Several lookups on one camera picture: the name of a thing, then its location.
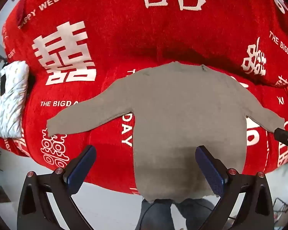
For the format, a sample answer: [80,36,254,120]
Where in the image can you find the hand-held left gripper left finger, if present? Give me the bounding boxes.
[17,145,97,230]

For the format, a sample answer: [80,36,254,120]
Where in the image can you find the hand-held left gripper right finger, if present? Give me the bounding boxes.
[195,145,275,230]

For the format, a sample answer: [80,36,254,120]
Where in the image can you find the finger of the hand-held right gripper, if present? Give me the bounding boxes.
[274,128,288,154]

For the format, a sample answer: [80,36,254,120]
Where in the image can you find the grey knit sweater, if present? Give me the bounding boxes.
[46,62,286,203]

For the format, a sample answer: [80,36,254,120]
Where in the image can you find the person's jeans legs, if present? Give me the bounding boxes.
[134,198,219,230]

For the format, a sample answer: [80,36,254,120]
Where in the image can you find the white patterned pillow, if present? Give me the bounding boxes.
[0,61,30,139]

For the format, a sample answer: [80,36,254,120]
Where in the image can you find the red printed blanket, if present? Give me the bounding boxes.
[0,0,288,196]

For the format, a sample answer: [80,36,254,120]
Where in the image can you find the black wire rack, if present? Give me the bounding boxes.
[272,198,288,221]

